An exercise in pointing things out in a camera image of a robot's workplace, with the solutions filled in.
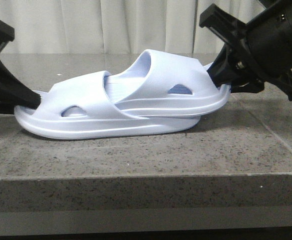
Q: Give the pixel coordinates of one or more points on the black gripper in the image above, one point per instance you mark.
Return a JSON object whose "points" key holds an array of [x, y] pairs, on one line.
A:
{"points": [[12, 91], [254, 53]]}

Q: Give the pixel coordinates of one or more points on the grey-white curtain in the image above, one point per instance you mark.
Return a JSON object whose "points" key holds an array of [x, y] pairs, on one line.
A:
{"points": [[107, 26]]}

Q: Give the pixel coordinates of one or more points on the light blue slipper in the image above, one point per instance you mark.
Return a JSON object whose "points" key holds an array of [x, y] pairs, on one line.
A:
{"points": [[79, 108], [160, 84]]}

